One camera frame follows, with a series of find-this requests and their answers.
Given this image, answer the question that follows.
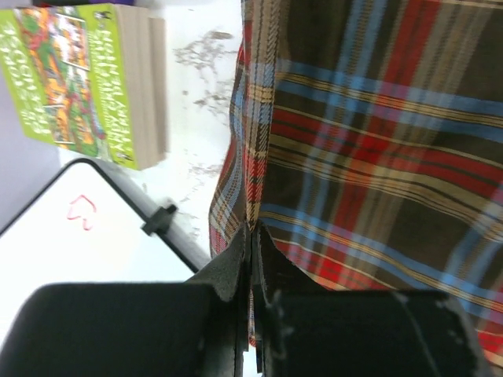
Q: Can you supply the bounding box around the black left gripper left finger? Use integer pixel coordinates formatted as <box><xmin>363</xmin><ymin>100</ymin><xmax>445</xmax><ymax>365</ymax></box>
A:
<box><xmin>1</xmin><ymin>228</ymin><xmax>249</xmax><ymax>376</ymax></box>

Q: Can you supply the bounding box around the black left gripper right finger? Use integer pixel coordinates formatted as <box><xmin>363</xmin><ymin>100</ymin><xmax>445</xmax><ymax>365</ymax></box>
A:
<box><xmin>251</xmin><ymin>225</ymin><xmax>493</xmax><ymax>376</ymax></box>

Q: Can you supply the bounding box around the red brown plaid shirt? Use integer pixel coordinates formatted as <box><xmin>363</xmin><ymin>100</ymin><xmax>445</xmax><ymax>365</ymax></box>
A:
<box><xmin>208</xmin><ymin>1</ymin><xmax>502</xmax><ymax>368</ymax></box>

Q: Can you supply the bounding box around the white dry-erase board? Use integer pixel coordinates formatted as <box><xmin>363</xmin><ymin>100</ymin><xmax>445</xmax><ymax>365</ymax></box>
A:
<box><xmin>1</xmin><ymin>161</ymin><xmax>209</xmax><ymax>314</ymax></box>

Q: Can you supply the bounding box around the green treehouse book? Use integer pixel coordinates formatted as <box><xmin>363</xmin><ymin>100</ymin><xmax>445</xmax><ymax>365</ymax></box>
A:
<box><xmin>1</xmin><ymin>2</ymin><xmax>167</xmax><ymax>170</ymax></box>

